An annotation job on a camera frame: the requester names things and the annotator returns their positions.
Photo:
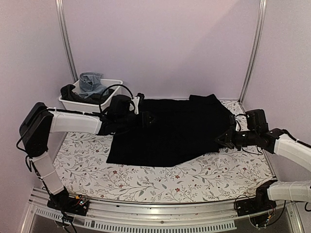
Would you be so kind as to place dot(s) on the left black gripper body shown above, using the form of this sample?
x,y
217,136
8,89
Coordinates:
x,y
124,122

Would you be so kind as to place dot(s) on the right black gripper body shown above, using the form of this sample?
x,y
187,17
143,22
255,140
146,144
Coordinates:
x,y
249,139

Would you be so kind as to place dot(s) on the black t-shirt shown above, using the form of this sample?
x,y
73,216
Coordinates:
x,y
183,130

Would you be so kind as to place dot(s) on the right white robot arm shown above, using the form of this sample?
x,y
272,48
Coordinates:
x,y
279,142

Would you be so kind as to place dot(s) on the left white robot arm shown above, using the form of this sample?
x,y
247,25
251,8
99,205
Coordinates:
x,y
42,121

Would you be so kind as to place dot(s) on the white plastic laundry bin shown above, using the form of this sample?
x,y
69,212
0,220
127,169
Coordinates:
x,y
90,107

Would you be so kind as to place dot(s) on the blue denim garment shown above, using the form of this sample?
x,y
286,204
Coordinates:
x,y
90,83

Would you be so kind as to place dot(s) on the floral patterned table mat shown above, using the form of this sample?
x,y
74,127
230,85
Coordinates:
x,y
227,174

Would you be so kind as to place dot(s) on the dark garment in bin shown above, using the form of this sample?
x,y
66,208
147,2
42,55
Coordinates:
x,y
67,93

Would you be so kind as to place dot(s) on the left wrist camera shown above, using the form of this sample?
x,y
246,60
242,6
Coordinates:
x,y
120,105

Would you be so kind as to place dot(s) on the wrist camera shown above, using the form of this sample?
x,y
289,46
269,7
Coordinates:
x,y
256,121
120,105

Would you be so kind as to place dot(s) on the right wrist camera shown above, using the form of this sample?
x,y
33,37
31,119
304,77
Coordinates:
x,y
256,121

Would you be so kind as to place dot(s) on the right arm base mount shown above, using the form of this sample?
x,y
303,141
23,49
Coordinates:
x,y
257,204

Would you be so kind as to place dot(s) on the front aluminium rail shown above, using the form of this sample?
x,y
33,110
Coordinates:
x,y
109,216

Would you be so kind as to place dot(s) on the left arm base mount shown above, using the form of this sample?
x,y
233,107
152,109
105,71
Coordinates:
x,y
62,201

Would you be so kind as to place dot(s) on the left aluminium frame post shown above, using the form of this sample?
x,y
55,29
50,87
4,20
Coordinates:
x,y
65,38

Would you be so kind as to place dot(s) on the aluminium frame post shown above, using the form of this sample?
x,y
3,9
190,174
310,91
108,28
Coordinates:
x,y
65,38
254,50

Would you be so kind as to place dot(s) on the right aluminium frame post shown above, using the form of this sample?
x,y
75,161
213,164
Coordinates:
x,y
254,50

